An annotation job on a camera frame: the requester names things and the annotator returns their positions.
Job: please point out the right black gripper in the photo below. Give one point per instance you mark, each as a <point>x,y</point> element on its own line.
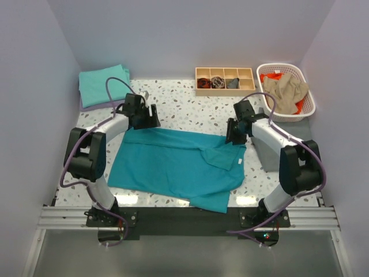
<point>230,135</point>

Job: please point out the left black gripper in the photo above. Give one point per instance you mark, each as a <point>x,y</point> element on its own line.
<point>151,121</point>

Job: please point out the teal t shirt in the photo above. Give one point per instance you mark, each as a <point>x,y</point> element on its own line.
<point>201,168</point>

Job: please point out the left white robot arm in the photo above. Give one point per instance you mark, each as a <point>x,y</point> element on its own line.
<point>86,156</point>

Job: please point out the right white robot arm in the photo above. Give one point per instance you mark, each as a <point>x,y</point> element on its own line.
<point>300,167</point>

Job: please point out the grey rolled sock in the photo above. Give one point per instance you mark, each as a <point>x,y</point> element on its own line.
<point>232,83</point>

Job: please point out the wooden compartment tray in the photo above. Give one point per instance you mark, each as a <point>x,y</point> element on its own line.
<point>246,81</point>

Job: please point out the folded lavender t shirt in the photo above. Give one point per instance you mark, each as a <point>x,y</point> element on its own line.
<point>101,105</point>

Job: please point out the brown white rolled sock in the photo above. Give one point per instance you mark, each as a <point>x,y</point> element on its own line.
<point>217,82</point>

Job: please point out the red black rolled sock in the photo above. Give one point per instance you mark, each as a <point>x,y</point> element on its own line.
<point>204,83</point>

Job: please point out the beige t shirt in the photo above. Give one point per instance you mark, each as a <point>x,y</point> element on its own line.
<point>285,92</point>

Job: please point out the folded mint t shirt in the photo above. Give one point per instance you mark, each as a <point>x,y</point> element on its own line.
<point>92,86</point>

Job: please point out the orange t shirt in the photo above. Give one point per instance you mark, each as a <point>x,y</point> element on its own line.
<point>271,76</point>

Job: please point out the white laundry basket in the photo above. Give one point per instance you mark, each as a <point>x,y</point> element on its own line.
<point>308,107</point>

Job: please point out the folded grey t shirt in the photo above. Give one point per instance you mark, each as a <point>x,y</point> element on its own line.
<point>269,159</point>

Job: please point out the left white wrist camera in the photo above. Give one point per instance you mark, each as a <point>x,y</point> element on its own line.
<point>145,95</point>

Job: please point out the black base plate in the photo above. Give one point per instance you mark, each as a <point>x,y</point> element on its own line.
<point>148,221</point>

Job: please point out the aluminium rail frame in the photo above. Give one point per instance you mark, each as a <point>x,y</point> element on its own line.
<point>73,218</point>

